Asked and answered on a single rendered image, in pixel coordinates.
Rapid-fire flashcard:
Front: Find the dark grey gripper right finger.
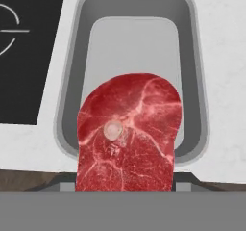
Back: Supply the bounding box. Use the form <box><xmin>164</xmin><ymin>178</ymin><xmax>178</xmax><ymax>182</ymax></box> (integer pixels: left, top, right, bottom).
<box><xmin>171</xmin><ymin>171</ymin><xmax>212</xmax><ymax>193</ymax></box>

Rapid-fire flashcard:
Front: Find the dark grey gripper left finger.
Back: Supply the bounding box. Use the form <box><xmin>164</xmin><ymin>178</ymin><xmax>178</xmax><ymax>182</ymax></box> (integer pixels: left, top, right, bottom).
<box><xmin>37</xmin><ymin>172</ymin><xmax>78</xmax><ymax>193</ymax></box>

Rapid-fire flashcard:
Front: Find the red raw steak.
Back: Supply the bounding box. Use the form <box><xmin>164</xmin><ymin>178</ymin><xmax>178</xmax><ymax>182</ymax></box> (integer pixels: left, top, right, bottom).
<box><xmin>75</xmin><ymin>72</ymin><xmax>184</xmax><ymax>193</ymax></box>

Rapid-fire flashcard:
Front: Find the grey tupperware container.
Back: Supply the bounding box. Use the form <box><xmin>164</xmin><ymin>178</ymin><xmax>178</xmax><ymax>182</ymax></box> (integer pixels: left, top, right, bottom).
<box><xmin>56</xmin><ymin>0</ymin><xmax>210</xmax><ymax>165</ymax></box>

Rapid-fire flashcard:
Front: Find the black hob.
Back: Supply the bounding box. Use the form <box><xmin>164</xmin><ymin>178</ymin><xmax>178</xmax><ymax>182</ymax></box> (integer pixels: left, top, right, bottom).
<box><xmin>0</xmin><ymin>0</ymin><xmax>69</xmax><ymax>126</ymax></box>

